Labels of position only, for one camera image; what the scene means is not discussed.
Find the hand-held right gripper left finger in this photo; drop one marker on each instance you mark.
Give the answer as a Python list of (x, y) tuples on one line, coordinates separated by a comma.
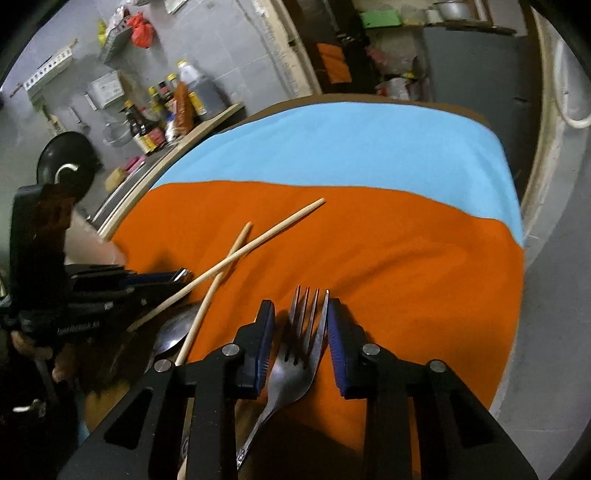
[(264, 347)]

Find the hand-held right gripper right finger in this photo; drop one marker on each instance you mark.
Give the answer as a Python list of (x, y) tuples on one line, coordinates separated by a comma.
[(336, 347)]

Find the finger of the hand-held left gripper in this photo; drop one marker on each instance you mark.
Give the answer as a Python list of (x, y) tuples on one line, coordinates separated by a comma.
[(138, 303), (157, 278)]

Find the metal fork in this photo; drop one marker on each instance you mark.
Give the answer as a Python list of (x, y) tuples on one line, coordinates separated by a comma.
[(291, 376)]

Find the wooden chopstick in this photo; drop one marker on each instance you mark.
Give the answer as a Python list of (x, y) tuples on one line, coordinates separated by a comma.
[(258, 237), (231, 258)]

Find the person's left hand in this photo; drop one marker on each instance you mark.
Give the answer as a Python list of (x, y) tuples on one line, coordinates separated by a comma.
[(64, 364)]

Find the metal spoon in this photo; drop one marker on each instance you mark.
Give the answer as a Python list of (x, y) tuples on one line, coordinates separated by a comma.
[(173, 330)]

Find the orange cloth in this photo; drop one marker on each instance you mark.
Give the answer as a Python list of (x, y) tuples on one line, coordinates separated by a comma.
[(392, 277)]

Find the yellow sponge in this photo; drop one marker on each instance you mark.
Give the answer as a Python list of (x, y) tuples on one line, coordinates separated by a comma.
[(115, 179)]

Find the black wok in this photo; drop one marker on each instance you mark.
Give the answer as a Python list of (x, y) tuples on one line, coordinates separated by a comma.
[(64, 152)]

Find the dark sauce bottle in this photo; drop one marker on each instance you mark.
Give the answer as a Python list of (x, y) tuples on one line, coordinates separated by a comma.
[(138, 129)]

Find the orange seasoning packet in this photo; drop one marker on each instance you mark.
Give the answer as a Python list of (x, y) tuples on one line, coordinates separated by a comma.
[(183, 108)]

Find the yellow cap sauce bottle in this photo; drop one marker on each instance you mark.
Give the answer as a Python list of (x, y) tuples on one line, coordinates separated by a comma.
[(172, 84), (155, 100)]

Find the red cap sauce bottle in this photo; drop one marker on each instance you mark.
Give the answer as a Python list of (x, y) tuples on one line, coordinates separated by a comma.
[(163, 91)]

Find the large dark liquid jug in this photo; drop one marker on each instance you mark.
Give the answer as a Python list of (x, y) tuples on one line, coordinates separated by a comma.
[(207, 92)]

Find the light blue cloth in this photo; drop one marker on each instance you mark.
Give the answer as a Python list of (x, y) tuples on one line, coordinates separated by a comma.
[(346, 147)]

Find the red plastic bag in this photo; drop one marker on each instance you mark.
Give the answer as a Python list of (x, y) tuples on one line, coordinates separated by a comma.
[(142, 31)]

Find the yellow packet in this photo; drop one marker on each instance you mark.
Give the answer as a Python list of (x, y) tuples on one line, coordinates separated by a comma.
[(101, 32)]

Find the white plastic bag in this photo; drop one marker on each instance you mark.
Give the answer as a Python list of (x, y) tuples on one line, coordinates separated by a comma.
[(395, 87)]

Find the grey refrigerator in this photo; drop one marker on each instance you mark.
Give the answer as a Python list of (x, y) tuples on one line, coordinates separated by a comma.
[(475, 69)]

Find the green box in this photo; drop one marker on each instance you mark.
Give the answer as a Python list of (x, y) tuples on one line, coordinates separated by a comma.
[(379, 18)]

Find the metal pot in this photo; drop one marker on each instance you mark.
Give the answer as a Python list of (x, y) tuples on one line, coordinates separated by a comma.
[(452, 9)]

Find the white wall box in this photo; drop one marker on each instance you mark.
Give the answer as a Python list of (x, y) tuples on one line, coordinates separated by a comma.
[(107, 88)]

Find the white wall rack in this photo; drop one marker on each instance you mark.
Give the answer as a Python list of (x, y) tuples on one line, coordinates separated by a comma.
[(48, 74)]

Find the grey wall shelf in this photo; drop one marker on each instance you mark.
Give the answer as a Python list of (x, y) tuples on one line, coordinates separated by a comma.
[(115, 44)]

